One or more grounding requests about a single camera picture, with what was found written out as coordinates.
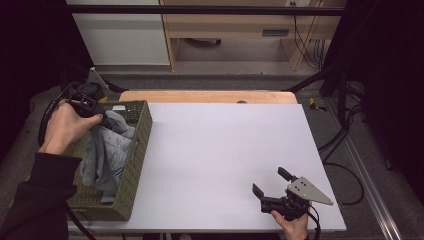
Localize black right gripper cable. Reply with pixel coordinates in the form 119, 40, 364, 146
306, 203, 322, 240

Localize yellow and black tool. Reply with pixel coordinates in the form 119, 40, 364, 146
307, 97, 328, 113

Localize grey cloth garment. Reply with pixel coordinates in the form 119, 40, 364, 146
80, 109, 137, 198

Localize white cabinet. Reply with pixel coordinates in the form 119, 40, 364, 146
65, 0, 172, 67

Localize white table board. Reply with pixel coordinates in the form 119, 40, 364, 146
67, 102, 348, 234

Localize person's right hand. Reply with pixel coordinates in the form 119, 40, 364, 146
270, 209, 310, 240

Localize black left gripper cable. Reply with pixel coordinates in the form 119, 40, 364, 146
37, 81, 98, 240

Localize person's left hand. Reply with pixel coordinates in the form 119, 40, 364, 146
38, 99, 104, 156

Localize black hanging cables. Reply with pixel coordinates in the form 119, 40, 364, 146
290, 1, 326, 70

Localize black horizontal metal bar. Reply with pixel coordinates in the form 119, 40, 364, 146
64, 4, 346, 17

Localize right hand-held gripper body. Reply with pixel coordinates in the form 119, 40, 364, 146
259, 176, 335, 222

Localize light wooden desk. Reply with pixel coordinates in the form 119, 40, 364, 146
158, 0, 348, 72

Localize metal floor rail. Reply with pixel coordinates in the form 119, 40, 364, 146
323, 98, 405, 240

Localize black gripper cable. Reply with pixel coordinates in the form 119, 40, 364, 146
37, 81, 98, 240
306, 203, 322, 240

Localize olive green woven basket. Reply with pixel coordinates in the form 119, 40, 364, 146
64, 99, 154, 222

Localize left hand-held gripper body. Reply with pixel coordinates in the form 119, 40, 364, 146
66, 67, 110, 118

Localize black floor cables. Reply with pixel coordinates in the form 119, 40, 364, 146
317, 101, 366, 207

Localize black metal stand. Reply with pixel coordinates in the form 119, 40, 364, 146
282, 49, 354, 126

